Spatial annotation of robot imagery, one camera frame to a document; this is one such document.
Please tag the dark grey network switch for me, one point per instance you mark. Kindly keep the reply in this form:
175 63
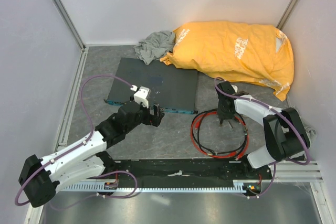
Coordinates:
172 88

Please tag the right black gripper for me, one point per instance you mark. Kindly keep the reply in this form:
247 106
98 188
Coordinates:
227 116

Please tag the slotted cable duct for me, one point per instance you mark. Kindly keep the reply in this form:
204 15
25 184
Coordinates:
102 187

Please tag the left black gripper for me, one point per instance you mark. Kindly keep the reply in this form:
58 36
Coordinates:
155 119

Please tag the yellow printed fabric bag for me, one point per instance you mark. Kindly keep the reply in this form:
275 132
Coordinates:
237 52

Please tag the grey cloth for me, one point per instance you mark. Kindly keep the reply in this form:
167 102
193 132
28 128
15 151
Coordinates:
310 131
155 46

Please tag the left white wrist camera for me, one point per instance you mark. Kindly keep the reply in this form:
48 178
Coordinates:
141 95

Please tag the aluminium frame rail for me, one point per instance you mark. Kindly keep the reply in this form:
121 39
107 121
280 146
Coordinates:
33 214

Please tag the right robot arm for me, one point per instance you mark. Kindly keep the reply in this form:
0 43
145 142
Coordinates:
285 135

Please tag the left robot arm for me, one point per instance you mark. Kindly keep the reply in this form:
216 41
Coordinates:
42 178

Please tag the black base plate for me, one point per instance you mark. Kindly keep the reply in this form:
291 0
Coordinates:
188 172

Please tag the grey cloth at back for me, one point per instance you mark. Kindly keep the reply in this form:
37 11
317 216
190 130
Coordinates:
155 46

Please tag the grey cloth at right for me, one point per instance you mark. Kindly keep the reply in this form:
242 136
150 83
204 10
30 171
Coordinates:
310 131

